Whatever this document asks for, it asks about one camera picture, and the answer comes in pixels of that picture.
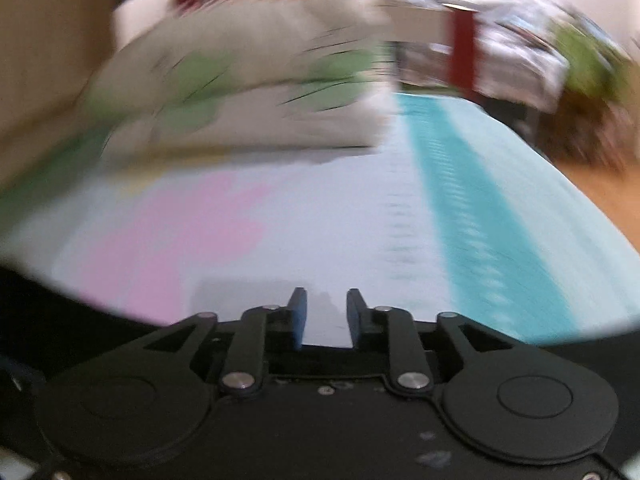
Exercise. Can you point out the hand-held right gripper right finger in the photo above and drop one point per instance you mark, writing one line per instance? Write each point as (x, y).
(356, 322)

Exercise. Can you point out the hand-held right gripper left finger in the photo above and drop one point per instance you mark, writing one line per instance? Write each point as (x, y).
(298, 322)

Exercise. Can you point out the black pants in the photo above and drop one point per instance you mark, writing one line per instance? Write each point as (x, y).
(50, 310)

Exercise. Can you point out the floral pastel bed sheet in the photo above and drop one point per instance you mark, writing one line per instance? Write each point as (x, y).
(350, 210)

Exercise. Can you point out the leaf print pillow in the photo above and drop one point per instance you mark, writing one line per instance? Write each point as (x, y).
(260, 25)
(300, 115)

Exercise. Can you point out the green printed cloth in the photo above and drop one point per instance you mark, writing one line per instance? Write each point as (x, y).
(590, 60)

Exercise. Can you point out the light wooden bed headboard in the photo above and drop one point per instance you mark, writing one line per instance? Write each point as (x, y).
(45, 60)

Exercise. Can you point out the red post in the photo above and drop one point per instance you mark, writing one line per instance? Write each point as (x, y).
(462, 50)

